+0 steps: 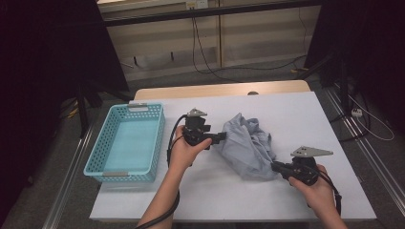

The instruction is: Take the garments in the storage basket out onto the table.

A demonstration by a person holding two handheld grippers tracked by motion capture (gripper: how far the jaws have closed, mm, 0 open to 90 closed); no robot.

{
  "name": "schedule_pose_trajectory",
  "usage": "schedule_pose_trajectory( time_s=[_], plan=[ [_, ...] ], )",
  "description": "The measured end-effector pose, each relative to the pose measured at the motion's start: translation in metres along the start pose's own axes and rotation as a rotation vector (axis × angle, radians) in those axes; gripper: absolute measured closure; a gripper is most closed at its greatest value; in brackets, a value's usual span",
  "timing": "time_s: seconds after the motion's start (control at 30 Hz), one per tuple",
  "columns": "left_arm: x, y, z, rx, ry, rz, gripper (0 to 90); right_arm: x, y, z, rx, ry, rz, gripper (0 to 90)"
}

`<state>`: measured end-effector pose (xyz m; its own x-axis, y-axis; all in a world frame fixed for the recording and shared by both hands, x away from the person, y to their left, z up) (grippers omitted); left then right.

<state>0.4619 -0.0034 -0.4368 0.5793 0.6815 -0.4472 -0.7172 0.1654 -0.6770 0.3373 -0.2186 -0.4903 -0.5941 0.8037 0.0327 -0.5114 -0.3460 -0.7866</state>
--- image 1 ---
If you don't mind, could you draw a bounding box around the yellow cable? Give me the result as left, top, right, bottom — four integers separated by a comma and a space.
65, 99, 80, 119

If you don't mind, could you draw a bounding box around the black curtain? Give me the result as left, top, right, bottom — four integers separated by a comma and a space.
304, 0, 405, 132
0, 0, 130, 220

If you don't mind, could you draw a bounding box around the grey-blue tank top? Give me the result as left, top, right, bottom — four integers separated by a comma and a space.
217, 112, 282, 182

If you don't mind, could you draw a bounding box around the white wall socket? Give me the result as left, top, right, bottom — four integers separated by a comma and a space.
185, 0, 209, 10

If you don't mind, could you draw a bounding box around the white floor cable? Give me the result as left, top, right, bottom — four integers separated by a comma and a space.
346, 94, 395, 142

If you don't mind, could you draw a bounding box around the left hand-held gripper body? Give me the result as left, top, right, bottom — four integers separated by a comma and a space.
181, 108, 214, 151

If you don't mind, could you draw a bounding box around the wooden table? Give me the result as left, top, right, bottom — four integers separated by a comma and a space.
133, 79, 311, 101

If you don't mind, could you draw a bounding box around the white table cover sheet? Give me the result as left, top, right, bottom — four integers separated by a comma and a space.
89, 91, 377, 222

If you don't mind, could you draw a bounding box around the black horizontal bar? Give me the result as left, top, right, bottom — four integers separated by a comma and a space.
103, 0, 323, 28

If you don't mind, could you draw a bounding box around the metal floor rail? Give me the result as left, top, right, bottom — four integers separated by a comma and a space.
324, 85, 405, 218
41, 122, 96, 229

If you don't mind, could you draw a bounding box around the light blue plastic basket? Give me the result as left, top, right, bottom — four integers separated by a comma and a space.
83, 102, 166, 184

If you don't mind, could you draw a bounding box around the person's right hand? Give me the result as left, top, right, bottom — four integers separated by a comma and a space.
288, 164, 339, 218

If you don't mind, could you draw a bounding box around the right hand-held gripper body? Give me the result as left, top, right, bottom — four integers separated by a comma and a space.
281, 145, 334, 187

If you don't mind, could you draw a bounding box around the right hand-held gripper cable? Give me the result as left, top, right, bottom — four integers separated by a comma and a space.
313, 170, 343, 218

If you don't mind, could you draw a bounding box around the hand-held gripper cable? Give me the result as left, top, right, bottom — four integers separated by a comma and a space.
135, 114, 189, 229
313, 170, 343, 218

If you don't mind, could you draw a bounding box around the black floor cable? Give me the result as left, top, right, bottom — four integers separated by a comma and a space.
193, 17, 309, 72
190, 15, 243, 84

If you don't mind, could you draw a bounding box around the black metal stand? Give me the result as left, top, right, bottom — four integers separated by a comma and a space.
75, 80, 135, 139
295, 51, 352, 109

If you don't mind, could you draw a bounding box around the left hand-held gripper cable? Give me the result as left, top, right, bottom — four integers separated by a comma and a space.
135, 114, 189, 229

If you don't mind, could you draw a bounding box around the person's left hand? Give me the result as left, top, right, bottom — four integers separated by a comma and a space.
168, 125, 213, 175

